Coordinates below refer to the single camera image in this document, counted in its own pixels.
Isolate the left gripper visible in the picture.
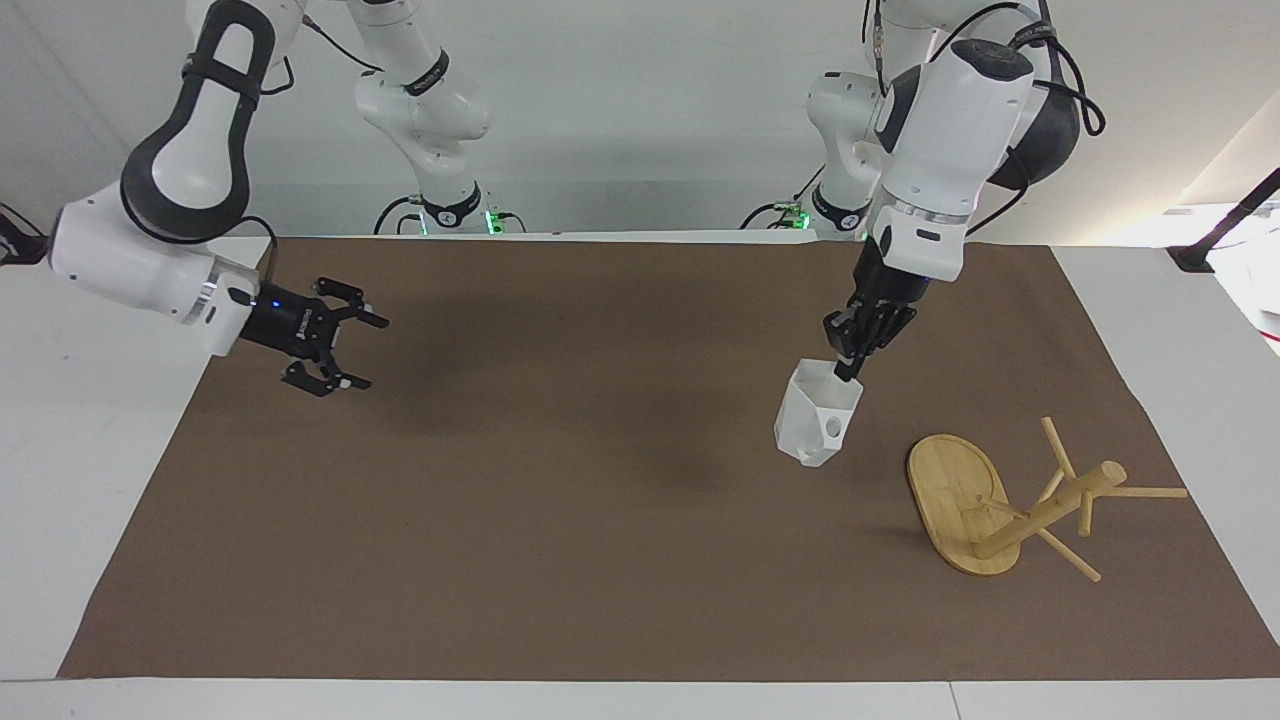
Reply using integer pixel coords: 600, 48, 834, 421
822, 240, 935, 384

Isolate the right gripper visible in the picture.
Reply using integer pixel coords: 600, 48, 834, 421
238, 277, 391, 399

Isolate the white faceted cup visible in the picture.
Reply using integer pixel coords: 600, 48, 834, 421
773, 358, 865, 469

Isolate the wooden cup rack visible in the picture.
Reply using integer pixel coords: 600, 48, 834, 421
906, 416, 1190, 584

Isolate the black stand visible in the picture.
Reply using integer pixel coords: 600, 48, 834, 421
0, 203, 49, 267
1167, 167, 1280, 274

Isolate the black cable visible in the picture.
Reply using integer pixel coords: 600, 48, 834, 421
300, 14, 387, 74
862, 0, 889, 93
928, 0, 1107, 138
373, 194, 427, 237
740, 200, 813, 233

